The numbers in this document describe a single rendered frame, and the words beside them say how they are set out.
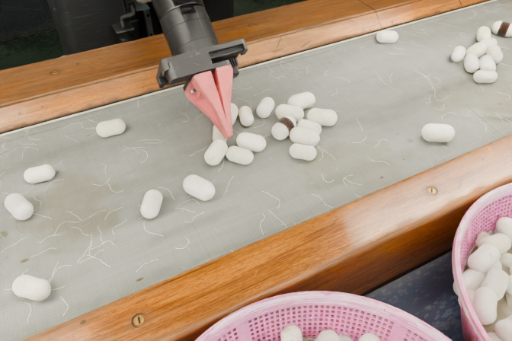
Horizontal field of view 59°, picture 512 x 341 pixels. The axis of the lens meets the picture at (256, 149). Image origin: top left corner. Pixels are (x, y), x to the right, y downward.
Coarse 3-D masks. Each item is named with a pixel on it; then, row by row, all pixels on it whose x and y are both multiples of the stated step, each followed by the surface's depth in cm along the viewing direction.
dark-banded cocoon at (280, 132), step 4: (284, 116) 56; (288, 116) 55; (292, 120) 55; (276, 124) 55; (280, 124) 54; (272, 128) 55; (276, 128) 54; (280, 128) 54; (284, 128) 54; (272, 132) 55; (276, 132) 54; (280, 132) 54; (284, 132) 54; (288, 132) 55; (276, 136) 54; (280, 136) 54; (284, 136) 54
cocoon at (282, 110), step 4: (280, 104) 58; (284, 104) 57; (280, 108) 57; (284, 108) 57; (288, 108) 57; (292, 108) 57; (296, 108) 57; (300, 108) 57; (276, 112) 57; (280, 112) 57; (284, 112) 57; (288, 112) 57; (292, 112) 57; (296, 112) 57; (300, 112) 57; (280, 116) 57; (292, 116) 57; (296, 116) 57; (300, 116) 57; (296, 120) 57
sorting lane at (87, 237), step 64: (320, 64) 68; (384, 64) 68; (448, 64) 68; (64, 128) 57; (128, 128) 57; (192, 128) 57; (256, 128) 57; (384, 128) 57; (0, 192) 49; (64, 192) 49; (128, 192) 49; (256, 192) 49; (320, 192) 49; (0, 256) 43; (64, 256) 43; (128, 256) 43; (192, 256) 43; (0, 320) 38; (64, 320) 38
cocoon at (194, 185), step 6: (192, 174) 48; (186, 180) 48; (192, 180) 47; (198, 180) 47; (204, 180) 47; (186, 186) 48; (192, 186) 47; (198, 186) 47; (204, 186) 47; (210, 186) 47; (186, 192) 48; (192, 192) 47; (198, 192) 47; (204, 192) 47; (210, 192) 47; (198, 198) 47; (204, 198) 47; (210, 198) 47
